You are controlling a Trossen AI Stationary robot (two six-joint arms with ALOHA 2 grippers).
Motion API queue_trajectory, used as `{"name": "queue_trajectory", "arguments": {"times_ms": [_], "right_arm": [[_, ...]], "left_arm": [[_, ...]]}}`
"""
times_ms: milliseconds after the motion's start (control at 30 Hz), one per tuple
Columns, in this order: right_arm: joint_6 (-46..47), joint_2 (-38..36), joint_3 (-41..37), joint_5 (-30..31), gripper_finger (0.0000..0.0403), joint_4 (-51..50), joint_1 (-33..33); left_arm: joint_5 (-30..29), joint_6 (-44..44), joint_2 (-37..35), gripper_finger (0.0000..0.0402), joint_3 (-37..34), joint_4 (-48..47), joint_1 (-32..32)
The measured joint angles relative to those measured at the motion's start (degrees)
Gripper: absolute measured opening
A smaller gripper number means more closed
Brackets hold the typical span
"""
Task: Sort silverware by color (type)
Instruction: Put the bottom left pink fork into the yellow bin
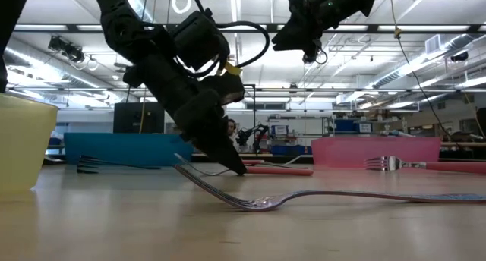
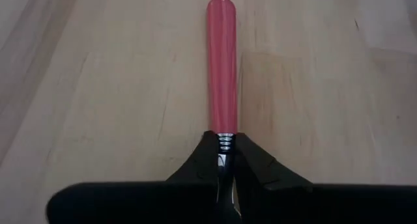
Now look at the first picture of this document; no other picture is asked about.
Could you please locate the blue storage crate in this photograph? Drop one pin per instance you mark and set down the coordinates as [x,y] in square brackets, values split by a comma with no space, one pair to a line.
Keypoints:
[292,150]

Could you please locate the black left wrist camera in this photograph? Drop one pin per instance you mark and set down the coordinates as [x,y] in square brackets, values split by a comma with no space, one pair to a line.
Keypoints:
[228,88]

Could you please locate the yellow plastic cup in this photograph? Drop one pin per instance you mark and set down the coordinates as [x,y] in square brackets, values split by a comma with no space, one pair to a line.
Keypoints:
[23,139]

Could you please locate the blue box with white label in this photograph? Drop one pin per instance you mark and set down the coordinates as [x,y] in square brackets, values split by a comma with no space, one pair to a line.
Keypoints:
[279,130]

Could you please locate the black background robot arm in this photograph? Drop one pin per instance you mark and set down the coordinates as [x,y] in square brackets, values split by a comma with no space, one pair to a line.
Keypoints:
[250,134]

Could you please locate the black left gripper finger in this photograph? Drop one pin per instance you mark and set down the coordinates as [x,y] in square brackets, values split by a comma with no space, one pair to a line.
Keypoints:
[222,151]

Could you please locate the yellow tape tag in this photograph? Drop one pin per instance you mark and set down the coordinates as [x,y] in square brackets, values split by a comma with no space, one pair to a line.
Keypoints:
[232,69]

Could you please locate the blue bin with white label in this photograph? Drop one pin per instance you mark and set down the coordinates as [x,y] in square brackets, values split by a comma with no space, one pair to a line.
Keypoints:
[343,125]

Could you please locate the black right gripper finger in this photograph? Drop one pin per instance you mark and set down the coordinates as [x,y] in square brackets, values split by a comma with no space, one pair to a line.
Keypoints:
[296,35]

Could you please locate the black beam with light strips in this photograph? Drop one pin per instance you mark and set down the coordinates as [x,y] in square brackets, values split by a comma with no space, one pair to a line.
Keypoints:
[417,27]

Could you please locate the black monitor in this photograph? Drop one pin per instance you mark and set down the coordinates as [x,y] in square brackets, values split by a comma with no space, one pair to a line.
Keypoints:
[129,117]

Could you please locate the blue plastic bin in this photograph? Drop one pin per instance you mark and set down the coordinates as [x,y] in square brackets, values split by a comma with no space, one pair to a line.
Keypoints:
[129,149]

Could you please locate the pink plastic bin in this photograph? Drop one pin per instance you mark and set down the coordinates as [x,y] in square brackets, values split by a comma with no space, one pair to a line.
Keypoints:
[341,151]

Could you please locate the person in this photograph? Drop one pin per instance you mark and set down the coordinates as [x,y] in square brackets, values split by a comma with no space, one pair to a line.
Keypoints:
[231,128]

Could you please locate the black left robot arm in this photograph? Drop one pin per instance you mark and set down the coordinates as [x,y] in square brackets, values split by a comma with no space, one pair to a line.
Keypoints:
[125,29]

